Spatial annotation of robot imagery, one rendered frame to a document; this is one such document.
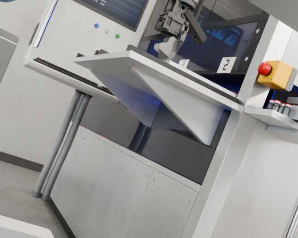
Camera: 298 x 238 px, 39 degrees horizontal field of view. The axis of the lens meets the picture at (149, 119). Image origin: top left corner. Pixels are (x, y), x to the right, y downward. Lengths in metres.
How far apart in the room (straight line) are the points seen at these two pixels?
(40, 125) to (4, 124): 0.34
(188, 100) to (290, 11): 0.90
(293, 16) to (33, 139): 3.85
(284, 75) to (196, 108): 0.29
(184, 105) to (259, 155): 0.28
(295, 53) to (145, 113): 0.70
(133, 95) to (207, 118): 0.51
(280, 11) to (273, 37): 0.92
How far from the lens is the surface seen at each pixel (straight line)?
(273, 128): 1.37
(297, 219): 1.25
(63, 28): 2.16
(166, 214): 1.49
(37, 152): 4.26
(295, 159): 1.49
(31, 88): 4.13
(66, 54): 2.15
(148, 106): 1.83
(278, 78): 1.29
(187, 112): 1.35
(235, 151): 1.34
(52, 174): 2.29
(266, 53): 1.38
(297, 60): 1.46
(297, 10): 0.47
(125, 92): 1.79
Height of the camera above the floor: 0.66
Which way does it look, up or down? 3 degrees up
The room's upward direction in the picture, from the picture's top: 22 degrees clockwise
